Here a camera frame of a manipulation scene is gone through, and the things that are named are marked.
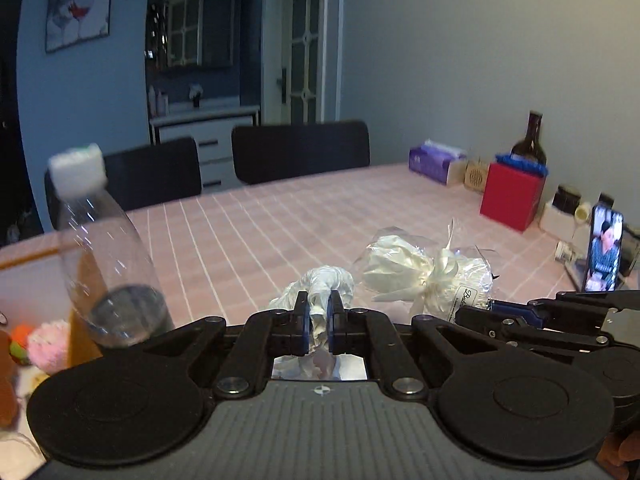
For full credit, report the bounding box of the white fabric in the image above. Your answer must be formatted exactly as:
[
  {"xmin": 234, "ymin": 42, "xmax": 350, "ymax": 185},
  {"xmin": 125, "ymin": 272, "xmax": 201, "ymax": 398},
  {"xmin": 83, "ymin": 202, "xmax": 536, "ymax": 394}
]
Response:
[{"xmin": 354, "ymin": 221, "xmax": 496, "ymax": 322}]

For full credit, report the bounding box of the small white cup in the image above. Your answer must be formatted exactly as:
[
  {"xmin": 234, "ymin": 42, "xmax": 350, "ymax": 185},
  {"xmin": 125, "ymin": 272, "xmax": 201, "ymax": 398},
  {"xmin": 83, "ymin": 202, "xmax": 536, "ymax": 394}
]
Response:
[{"xmin": 574, "ymin": 202, "xmax": 592, "ymax": 224}]

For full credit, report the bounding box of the white box under jar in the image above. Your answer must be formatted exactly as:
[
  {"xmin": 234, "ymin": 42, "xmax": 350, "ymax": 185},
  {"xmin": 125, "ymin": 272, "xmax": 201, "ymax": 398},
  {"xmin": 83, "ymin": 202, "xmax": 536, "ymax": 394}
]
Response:
[{"xmin": 539, "ymin": 200, "xmax": 590, "ymax": 246}]

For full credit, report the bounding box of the black chair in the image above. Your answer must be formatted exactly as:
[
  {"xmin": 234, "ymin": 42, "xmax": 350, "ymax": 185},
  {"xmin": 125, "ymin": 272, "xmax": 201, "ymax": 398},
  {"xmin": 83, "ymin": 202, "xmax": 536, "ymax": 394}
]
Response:
[
  {"xmin": 231, "ymin": 120, "xmax": 371, "ymax": 185},
  {"xmin": 44, "ymin": 136, "xmax": 202, "ymax": 231}
]

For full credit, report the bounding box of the orange storage box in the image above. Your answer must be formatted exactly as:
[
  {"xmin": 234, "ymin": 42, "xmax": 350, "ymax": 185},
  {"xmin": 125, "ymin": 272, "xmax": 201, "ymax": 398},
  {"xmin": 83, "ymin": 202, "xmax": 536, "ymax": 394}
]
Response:
[{"xmin": 0, "ymin": 246, "xmax": 104, "ymax": 470}]

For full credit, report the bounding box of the white drawer cabinet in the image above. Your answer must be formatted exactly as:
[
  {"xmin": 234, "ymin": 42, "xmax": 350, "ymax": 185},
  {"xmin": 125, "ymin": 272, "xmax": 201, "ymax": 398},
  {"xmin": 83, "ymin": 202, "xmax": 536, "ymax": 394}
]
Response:
[{"xmin": 150, "ymin": 106, "xmax": 260, "ymax": 194}]

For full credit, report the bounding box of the small wooden speaker box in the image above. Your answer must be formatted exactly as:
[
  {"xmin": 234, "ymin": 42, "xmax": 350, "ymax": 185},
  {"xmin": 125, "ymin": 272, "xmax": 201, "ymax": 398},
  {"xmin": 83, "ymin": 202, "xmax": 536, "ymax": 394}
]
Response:
[{"xmin": 463, "ymin": 160, "xmax": 489, "ymax": 194}]

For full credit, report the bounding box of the smartphone on stand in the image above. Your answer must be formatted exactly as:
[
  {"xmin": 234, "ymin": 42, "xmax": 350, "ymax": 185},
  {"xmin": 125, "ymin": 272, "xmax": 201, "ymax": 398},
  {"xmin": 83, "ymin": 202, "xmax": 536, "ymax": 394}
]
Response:
[{"xmin": 582, "ymin": 203, "xmax": 624, "ymax": 292}]

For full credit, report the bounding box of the purple tissue pack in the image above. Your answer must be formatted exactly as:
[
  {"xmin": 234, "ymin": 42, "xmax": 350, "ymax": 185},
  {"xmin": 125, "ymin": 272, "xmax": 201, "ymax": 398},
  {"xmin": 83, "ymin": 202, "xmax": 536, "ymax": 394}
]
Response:
[{"xmin": 408, "ymin": 140, "xmax": 469, "ymax": 186}]

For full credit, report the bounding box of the wall mirror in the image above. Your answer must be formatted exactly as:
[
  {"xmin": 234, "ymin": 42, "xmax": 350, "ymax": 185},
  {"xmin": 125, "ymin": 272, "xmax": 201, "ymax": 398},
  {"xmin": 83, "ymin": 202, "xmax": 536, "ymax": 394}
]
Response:
[{"xmin": 166, "ymin": 0, "xmax": 204, "ymax": 67}]

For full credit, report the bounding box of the clear plastic water bottle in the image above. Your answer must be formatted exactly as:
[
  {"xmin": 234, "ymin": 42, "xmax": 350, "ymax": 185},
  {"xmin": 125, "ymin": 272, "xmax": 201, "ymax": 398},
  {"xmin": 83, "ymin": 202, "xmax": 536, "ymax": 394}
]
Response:
[{"xmin": 49, "ymin": 144, "xmax": 174, "ymax": 349}]

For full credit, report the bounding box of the white glass panel door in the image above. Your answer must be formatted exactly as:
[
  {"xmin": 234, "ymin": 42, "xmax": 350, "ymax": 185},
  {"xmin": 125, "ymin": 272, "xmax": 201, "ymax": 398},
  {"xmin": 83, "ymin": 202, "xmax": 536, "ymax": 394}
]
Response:
[{"xmin": 260, "ymin": 0, "xmax": 344, "ymax": 124}]

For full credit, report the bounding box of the white cloth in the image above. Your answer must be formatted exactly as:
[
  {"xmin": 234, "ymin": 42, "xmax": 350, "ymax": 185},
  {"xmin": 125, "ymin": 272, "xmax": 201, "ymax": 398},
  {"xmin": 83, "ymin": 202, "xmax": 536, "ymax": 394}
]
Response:
[{"xmin": 268, "ymin": 266, "xmax": 366, "ymax": 380}]

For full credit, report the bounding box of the orange crochet toy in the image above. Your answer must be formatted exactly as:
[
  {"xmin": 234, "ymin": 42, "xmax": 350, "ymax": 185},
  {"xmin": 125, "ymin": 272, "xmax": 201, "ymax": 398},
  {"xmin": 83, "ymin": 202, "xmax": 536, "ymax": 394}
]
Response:
[{"xmin": 10, "ymin": 324, "xmax": 34, "ymax": 365}]

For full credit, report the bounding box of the blue packet on red box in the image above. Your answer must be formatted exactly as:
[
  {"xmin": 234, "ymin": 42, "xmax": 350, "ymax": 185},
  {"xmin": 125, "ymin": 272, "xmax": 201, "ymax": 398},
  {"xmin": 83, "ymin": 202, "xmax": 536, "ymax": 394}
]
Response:
[{"xmin": 496, "ymin": 154, "xmax": 549, "ymax": 178}]

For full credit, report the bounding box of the pink checkered tablecloth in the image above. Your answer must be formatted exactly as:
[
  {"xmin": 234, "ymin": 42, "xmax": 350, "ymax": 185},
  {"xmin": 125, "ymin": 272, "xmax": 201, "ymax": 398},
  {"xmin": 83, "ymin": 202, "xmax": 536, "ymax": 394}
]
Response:
[{"xmin": 0, "ymin": 160, "xmax": 640, "ymax": 340}]

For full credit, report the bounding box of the brown plush cookie toy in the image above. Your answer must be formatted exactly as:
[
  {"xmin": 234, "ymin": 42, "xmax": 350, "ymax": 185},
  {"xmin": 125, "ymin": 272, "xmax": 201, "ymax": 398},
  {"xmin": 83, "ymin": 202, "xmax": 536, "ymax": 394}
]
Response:
[{"xmin": 0, "ymin": 330, "xmax": 18, "ymax": 429}]

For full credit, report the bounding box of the left black chair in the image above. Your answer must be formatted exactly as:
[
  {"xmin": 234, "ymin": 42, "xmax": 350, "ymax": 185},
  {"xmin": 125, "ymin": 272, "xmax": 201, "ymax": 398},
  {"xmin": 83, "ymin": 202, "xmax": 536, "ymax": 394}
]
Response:
[{"xmin": 44, "ymin": 136, "xmax": 202, "ymax": 231}]

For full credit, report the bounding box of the red box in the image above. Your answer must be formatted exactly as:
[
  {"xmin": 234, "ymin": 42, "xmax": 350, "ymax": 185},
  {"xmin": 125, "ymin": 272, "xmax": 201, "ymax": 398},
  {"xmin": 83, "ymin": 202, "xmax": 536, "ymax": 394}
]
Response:
[{"xmin": 480, "ymin": 162, "xmax": 546, "ymax": 232}]

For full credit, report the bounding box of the dark glass jar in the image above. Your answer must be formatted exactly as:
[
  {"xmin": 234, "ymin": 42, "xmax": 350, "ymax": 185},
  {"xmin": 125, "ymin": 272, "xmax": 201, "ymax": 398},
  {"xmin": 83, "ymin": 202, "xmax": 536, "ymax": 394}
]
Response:
[{"xmin": 552, "ymin": 184, "xmax": 582, "ymax": 216}]

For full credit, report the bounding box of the dark glass wine bottle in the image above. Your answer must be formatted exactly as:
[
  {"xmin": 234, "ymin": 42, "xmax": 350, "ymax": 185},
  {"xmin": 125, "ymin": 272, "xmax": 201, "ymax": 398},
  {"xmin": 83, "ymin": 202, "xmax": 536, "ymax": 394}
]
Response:
[{"xmin": 511, "ymin": 110, "xmax": 547, "ymax": 166}]

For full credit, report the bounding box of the pink crochet toy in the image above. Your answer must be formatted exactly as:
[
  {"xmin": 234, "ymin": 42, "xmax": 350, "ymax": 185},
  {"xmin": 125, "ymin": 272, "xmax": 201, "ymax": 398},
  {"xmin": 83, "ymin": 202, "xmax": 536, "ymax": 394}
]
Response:
[{"xmin": 27, "ymin": 320, "xmax": 70, "ymax": 375}]

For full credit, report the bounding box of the right black chair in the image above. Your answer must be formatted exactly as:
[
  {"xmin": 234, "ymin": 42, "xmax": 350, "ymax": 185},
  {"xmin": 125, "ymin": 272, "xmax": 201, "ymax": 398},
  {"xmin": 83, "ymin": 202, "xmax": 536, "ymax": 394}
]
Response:
[{"xmin": 231, "ymin": 120, "xmax": 371, "ymax": 185}]

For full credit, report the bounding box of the wine glass wall painting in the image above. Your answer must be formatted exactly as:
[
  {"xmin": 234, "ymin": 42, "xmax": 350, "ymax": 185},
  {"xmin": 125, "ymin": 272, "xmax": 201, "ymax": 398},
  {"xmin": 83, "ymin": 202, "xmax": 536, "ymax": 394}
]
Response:
[{"xmin": 44, "ymin": 0, "xmax": 111, "ymax": 53}]

